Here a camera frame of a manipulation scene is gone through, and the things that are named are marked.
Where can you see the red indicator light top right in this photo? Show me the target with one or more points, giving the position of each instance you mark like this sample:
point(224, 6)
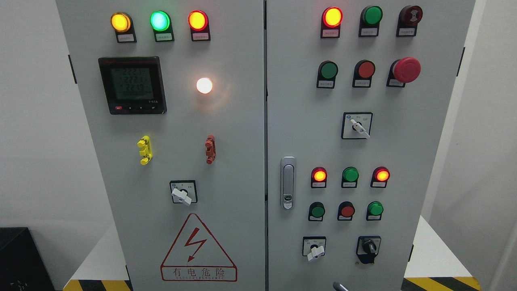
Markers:
point(331, 22)

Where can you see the black digital power meter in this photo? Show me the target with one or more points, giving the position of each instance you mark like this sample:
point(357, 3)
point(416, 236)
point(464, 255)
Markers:
point(133, 85)

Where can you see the black box at left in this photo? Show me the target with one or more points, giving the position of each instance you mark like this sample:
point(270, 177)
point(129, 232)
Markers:
point(21, 266)

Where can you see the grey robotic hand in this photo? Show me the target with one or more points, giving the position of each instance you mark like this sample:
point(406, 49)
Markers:
point(339, 287)

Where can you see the red terminal connector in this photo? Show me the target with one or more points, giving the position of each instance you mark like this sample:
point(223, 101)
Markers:
point(210, 149)

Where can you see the green indicator light top right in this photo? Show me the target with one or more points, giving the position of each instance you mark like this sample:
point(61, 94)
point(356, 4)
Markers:
point(369, 23)

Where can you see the yellow indicator light top left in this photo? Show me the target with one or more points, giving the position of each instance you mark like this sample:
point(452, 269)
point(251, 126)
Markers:
point(124, 28)

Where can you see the black knob selector switch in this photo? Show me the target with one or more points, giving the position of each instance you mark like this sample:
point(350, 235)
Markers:
point(368, 248)

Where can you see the red emergency stop mushroom button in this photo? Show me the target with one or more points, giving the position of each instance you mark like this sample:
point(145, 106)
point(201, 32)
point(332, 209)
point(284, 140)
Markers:
point(403, 71)

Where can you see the silver door handle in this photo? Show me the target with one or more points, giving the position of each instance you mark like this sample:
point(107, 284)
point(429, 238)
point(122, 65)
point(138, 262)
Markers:
point(287, 181)

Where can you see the red lit indicator lower left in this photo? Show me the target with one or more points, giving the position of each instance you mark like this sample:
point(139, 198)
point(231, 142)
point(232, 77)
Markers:
point(318, 177)

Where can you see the green indicator light top left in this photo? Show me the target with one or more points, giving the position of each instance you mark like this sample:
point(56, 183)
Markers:
point(162, 26)

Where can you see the white platform with hazard stripes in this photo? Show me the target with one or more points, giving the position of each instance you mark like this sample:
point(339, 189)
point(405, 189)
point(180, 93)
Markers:
point(432, 266)

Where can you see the red lit indicator lower right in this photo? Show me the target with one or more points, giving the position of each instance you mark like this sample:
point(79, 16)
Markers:
point(380, 177)

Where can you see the white selector switch left door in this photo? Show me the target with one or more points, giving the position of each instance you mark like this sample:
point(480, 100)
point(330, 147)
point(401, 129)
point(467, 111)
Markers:
point(184, 191)

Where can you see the red electric hazard warning sticker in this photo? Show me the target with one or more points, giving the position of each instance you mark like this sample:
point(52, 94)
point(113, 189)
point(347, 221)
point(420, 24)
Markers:
point(197, 255)

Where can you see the green indicator lower middle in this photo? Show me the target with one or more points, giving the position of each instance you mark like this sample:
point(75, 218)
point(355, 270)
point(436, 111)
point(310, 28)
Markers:
point(350, 176)

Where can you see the red push button lower middle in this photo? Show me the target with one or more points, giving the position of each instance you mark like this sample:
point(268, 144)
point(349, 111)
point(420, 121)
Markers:
point(346, 211)

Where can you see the dark red buzzer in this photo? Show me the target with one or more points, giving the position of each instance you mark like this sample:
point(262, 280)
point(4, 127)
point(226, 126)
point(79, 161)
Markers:
point(409, 18)

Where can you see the grey electrical cabinet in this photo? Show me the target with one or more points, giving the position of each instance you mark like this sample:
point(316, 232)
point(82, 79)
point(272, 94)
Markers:
point(263, 60)

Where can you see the red lit indicator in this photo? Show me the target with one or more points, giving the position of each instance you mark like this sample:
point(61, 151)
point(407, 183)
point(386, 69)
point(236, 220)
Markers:
point(318, 177)
point(380, 177)

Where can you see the red indicator light top left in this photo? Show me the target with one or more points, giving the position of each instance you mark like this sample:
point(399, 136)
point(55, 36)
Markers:
point(199, 26)

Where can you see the red indicator light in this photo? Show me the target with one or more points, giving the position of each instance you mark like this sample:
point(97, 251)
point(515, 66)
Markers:
point(199, 26)
point(331, 22)

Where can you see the green indicator light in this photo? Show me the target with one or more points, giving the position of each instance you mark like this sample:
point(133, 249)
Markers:
point(369, 23)
point(162, 26)

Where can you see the white selector switch upper right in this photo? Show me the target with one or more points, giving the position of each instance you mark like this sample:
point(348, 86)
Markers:
point(356, 125)

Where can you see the white glowing indicator light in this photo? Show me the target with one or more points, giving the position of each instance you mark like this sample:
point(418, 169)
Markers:
point(204, 85)

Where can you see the white selector switch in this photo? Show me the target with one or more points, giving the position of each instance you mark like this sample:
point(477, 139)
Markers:
point(356, 125)
point(313, 247)

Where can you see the green push button upper row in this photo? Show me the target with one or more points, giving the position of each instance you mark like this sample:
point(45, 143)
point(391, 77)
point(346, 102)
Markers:
point(326, 76)

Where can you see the yellow terminal connector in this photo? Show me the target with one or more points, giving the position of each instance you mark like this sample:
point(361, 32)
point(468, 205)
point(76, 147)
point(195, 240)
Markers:
point(145, 149)

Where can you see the white selector switch bottom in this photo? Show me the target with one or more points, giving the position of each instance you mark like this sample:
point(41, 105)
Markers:
point(313, 247)

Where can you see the red push button upper row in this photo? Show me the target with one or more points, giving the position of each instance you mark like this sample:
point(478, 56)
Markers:
point(363, 73)

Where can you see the green push button lower right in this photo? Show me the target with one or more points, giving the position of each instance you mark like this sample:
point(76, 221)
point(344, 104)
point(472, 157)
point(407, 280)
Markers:
point(375, 210)

